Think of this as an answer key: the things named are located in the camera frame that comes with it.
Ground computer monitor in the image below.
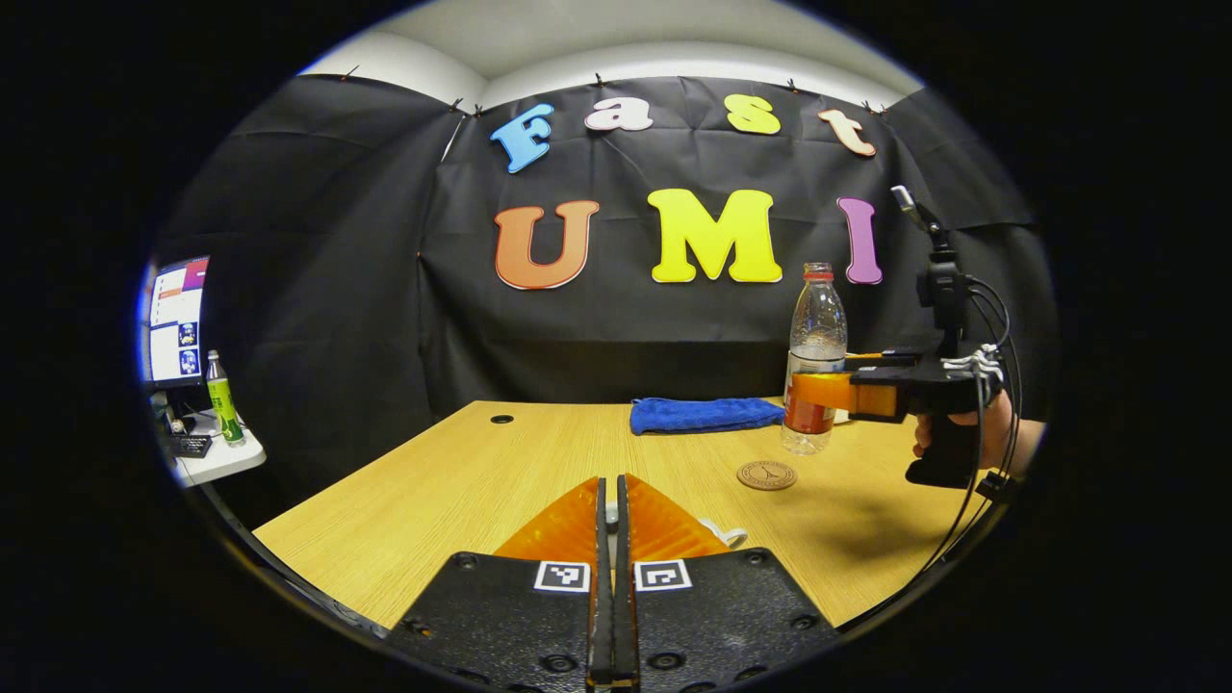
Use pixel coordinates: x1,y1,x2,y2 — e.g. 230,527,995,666
144,255,211,388

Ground blue towel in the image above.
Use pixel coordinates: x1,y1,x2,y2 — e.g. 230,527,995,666
630,397,786,436

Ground green drink bottle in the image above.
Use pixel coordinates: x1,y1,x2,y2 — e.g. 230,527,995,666
206,349,246,448

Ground round brown coaster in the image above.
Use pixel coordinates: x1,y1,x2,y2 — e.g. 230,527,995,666
737,460,799,492

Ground clear plastic water bottle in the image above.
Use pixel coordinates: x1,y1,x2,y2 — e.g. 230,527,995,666
781,262,850,456

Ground white side table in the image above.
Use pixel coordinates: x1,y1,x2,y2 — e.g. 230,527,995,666
168,409,269,488

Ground black backdrop cloth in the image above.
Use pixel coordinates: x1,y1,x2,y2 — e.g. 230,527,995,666
154,75,1060,501

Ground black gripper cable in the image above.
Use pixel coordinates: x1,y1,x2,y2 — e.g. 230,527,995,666
914,277,1023,578

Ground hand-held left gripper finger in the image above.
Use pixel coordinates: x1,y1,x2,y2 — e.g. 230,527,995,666
614,474,840,693
385,476,615,693

